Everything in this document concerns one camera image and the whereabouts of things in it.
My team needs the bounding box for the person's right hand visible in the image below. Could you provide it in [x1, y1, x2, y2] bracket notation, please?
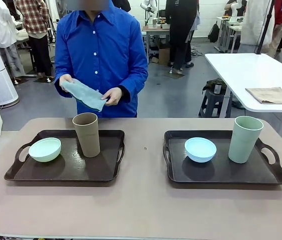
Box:
[59, 74, 74, 94]

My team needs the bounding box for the person's left hand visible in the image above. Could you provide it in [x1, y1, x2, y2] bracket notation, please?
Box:
[101, 87, 123, 107]

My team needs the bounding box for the teal cloth mat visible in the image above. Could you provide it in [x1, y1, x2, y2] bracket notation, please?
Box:
[61, 78, 107, 113]

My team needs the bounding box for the tall brown plastic tumbler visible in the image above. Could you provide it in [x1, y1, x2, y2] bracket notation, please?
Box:
[72, 112, 101, 159]

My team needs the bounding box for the pale green plastic bowl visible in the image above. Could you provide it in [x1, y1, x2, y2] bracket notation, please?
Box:
[28, 137, 62, 163]

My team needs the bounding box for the tan cloth mat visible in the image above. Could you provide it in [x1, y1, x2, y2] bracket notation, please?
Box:
[245, 86, 282, 105]

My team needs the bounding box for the person's left forearm blue sleeve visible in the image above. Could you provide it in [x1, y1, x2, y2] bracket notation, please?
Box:
[119, 67, 149, 101]

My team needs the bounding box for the person's right forearm blue sleeve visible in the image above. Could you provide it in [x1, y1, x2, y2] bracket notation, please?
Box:
[54, 56, 69, 99]

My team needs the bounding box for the dark brown plastic serving tray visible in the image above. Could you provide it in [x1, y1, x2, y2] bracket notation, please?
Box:
[163, 129, 282, 186]
[4, 129, 126, 181]

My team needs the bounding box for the person in blue shirt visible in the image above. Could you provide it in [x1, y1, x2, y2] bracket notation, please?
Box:
[54, 0, 149, 119]

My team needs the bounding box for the cardboard box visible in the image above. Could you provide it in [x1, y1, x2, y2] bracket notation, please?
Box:
[151, 46, 171, 66]

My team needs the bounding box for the bystander in red plaid shirt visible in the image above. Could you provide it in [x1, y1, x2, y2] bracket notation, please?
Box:
[15, 0, 54, 79]

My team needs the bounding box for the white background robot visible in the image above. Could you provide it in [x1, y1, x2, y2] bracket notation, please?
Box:
[140, 0, 158, 26]

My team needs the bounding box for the dark green bag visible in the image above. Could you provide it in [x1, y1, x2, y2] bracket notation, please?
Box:
[202, 77, 229, 95]

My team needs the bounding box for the bystander in black clothes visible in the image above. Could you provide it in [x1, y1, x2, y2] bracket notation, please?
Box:
[165, 0, 199, 71]

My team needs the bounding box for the grey plastic step stool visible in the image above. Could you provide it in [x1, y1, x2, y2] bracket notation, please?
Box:
[198, 88, 233, 119]

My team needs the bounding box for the light blue plastic bowl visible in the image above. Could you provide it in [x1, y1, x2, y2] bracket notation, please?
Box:
[184, 137, 217, 163]

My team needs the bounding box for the black backpack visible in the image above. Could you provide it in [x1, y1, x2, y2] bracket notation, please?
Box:
[208, 23, 221, 44]

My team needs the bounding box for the tall mint green tumbler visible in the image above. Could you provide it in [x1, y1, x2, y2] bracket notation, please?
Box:
[228, 115, 265, 165]

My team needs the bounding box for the white side table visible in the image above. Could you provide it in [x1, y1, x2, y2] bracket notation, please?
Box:
[204, 52, 282, 138]

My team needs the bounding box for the bystander in white fleece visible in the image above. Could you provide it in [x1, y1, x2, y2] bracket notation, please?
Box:
[237, 0, 276, 54]

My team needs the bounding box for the black camera stand pole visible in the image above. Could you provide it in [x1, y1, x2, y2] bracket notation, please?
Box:
[254, 0, 275, 55]

